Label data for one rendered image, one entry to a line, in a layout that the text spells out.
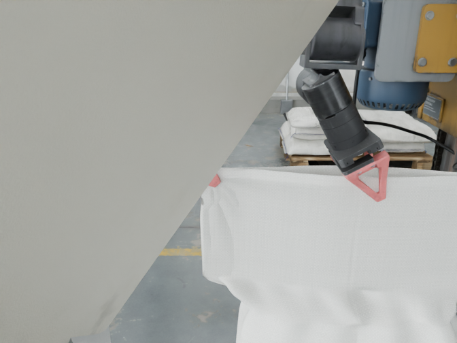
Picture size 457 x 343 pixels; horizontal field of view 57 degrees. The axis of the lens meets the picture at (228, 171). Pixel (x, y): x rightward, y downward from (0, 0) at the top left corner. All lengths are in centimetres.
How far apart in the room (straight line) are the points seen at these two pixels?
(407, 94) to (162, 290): 157
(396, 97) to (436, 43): 13
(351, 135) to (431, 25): 36
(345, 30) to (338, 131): 14
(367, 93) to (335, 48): 38
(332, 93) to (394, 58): 32
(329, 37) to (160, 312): 165
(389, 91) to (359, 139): 33
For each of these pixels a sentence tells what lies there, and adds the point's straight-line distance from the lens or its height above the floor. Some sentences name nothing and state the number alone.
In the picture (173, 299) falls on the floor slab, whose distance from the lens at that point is 211.
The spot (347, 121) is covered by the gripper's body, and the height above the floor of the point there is 114.
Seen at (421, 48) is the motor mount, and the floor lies 122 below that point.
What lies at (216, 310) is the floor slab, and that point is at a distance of 203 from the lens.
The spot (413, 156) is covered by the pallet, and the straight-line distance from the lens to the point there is 387.
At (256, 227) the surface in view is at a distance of 70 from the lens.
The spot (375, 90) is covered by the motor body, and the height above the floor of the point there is 113.
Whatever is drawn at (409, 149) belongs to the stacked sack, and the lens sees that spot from 391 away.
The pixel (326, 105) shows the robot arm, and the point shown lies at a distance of 61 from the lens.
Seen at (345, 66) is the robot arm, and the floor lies 121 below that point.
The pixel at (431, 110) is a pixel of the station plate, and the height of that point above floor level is 106.
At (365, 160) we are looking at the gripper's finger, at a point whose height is 109.
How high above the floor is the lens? 128
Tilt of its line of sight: 21 degrees down
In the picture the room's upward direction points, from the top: straight up
